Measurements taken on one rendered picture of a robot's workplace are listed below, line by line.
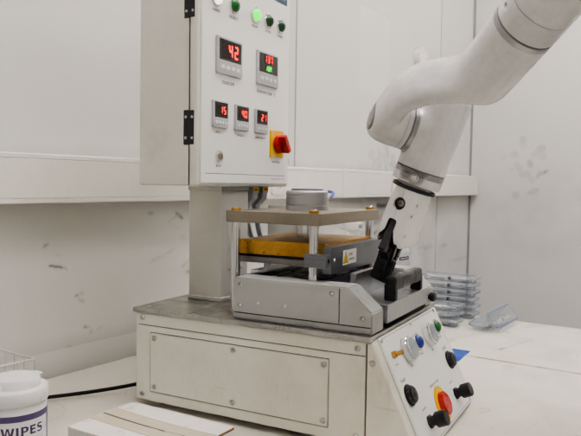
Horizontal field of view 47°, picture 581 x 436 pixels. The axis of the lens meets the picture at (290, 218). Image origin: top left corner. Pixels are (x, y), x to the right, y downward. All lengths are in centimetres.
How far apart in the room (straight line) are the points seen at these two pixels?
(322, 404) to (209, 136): 49
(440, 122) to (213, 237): 48
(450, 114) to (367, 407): 48
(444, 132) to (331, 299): 32
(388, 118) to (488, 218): 254
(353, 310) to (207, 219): 39
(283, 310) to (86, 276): 58
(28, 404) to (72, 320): 61
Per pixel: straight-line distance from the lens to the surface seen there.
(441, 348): 128
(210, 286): 129
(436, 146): 111
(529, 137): 353
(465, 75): 100
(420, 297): 123
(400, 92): 104
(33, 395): 94
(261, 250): 116
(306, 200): 119
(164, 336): 122
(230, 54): 124
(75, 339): 154
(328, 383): 107
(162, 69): 122
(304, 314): 107
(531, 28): 93
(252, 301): 111
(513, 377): 154
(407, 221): 111
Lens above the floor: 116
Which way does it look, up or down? 3 degrees down
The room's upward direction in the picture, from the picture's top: 1 degrees clockwise
